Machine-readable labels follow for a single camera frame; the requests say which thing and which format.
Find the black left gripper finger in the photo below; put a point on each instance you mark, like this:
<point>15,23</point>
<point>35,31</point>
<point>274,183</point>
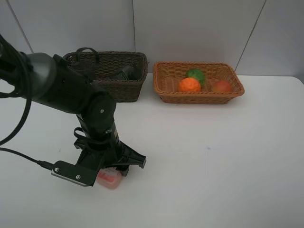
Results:
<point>123,170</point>

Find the red orange peach fruit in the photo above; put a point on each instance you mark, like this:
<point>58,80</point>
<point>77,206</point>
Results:
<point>221,86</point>

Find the translucent purple plastic cup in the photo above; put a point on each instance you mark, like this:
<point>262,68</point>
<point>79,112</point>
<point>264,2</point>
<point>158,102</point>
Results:
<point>83,66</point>

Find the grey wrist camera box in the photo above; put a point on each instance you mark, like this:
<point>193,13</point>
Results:
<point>74,173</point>

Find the dark brown wicker basket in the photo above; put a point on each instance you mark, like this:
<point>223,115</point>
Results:
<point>111,62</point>

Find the orange wicker basket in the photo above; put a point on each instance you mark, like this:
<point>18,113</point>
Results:
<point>168,74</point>

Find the orange mandarin fruit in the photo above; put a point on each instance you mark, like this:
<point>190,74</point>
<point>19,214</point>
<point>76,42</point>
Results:
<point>189,84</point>

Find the dark green pump bottle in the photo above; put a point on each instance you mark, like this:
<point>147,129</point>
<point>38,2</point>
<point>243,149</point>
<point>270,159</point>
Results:
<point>127,73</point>

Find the pink lotion bottle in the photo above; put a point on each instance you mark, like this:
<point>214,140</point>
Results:
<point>109,178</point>

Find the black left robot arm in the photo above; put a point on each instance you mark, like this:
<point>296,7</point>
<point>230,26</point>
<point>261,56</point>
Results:
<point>48,80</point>

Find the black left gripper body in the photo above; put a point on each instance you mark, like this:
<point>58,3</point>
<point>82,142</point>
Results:
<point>98,155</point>

